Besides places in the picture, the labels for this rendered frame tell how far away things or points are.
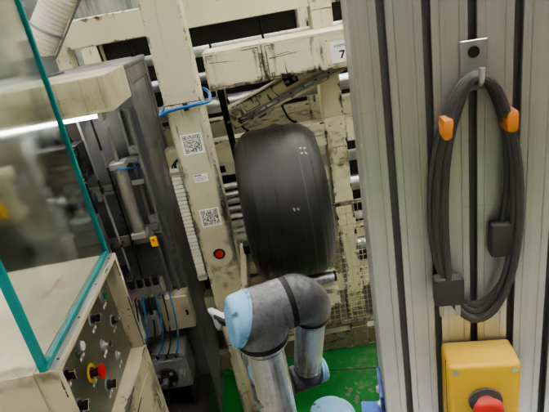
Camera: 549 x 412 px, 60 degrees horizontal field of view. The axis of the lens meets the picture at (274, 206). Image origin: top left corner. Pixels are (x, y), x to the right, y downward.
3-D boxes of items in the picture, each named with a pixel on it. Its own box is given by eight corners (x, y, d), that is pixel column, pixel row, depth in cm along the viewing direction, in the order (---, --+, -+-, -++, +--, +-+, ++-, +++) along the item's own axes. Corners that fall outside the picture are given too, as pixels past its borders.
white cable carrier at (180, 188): (198, 280, 192) (168, 170, 173) (199, 275, 196) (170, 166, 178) (209, 279, 192) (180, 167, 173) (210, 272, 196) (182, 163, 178)
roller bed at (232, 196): (216, 246, 229) (201, 189, 217) (216, 233, 242) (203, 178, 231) (256, 239, 229) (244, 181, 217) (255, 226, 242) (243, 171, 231)
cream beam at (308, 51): (209, 92, 188) (201, 54, 182) (212, 83, 211) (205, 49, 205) (361, 64, 188) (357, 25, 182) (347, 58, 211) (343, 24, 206)
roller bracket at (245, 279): (245, 311, 184) (240, 290, 180) (243, 261, 221) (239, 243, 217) (253, 310, 184) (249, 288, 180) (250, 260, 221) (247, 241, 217)
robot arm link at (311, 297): (323, 251, 109) (315, 356, 144) (278, 266, 107) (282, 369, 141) (347, 288, 102) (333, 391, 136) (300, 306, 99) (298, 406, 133)
